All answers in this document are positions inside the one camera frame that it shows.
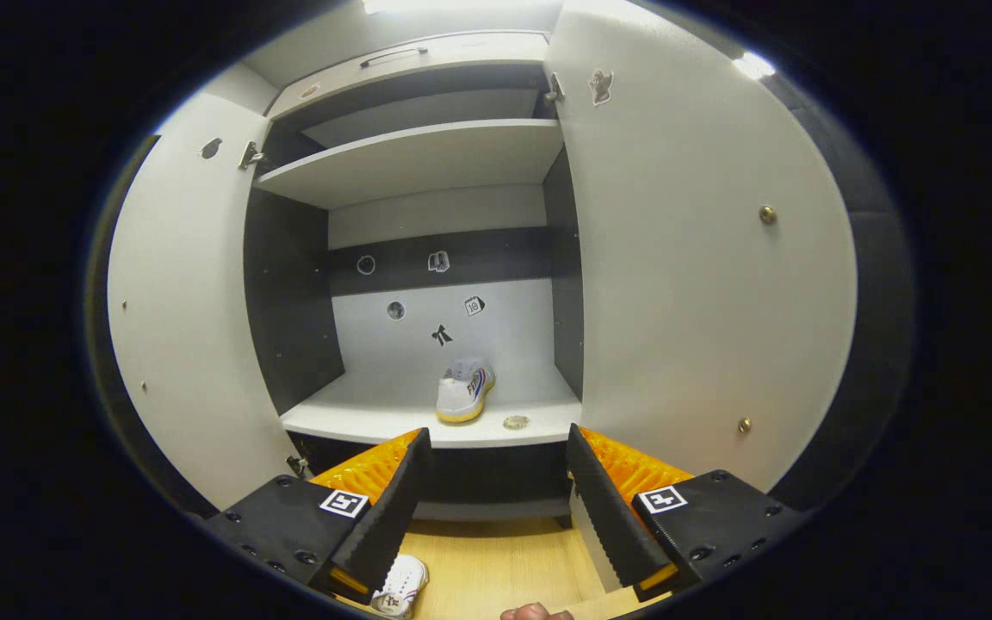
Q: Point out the ceiling light panel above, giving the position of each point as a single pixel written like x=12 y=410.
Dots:
x=754 y=65
x=461 y=5

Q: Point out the white shoe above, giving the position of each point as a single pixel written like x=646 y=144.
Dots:
x=399 y=587
x=461 y=394

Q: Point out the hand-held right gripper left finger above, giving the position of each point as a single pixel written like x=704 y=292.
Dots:
x=380 y=517

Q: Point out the black backdrop cloth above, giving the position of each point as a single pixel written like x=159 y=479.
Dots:
x=879 y=344

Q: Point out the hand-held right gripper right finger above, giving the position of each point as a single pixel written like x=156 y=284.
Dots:
x=612 y=517

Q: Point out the grey shoe cabinet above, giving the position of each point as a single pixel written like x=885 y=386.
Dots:
x=410 y=164

